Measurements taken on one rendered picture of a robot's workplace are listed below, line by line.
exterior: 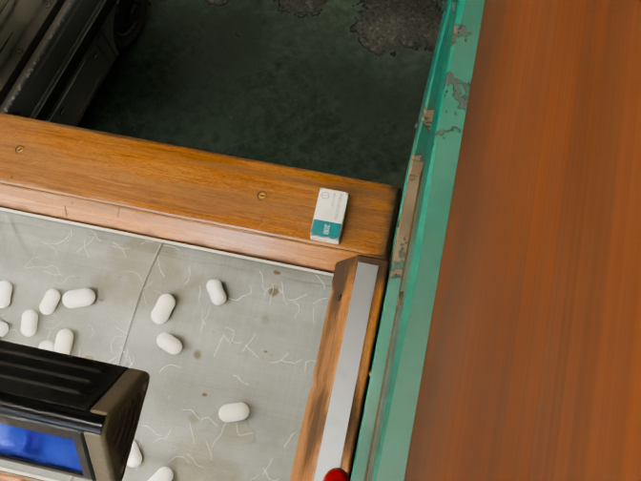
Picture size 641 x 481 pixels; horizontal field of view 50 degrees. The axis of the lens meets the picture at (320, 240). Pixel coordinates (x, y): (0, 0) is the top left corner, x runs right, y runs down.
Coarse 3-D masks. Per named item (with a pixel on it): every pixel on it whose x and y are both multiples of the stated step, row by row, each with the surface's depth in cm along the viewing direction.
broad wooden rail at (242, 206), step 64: (0, 128) 88; (64, 128) 88; (0, 192) 86; (64, 192) 85; (128, 192) 85; (192, 192) 85; (256, 192) 84; (384, 192) 84; (256, 256) 84; (320, 256) 83; (384, 256) 82
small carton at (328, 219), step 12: (324, 192) 82; (336, 192) 82; (324, 204) 81; (336, 204) 81; (324, 216) 81; (336, 216) 81; (312, 228) 81; (324, 228) 81; (336, 228) 81; (324, 240) 82; (336, 240) 81
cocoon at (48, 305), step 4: (48, 292) 82; (52, 292) 82; (56, 292) 83; (44, 296) 83; (48, 296) 82; (52, 296) 82; (56, 296) 83; (44, 300) 82; (48, 300) 82; (52, 300) 82; (56, 300) 83; (40, 304) 82; (44, 304) 82; (48, 304) 82; (52, 304) 82; (56, 304) 83; (40, 308) 82; (44, 308) 82; (48, 308) 82; (52, 308) 82; (44, 312) 82; (48, 312) 82
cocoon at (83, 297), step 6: (84, 288) 82; (66, 294) 82; (72, 294) 82; (78, 294) 82; (84, 294) 82; (90, 294) 82; (66, 300) 82; (72, 300) 82; (78, 300) 82; (84, 300) 82; (90, 300) 82; (66, 306) 82; (72, 306) 82; (78, 306) 82
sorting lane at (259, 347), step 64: (0, 256) 86; (64, 256) 85; (128, 256) 85; (192, 256) 85; (0, 320) 83; (64, 320) 83; (128, 320) 83; (192, 320) 83; (256, 320) 82; (320, 320) 82; (192, 384) 81; (256, 384) 80; (192, 448) 79; (256, 448) 78
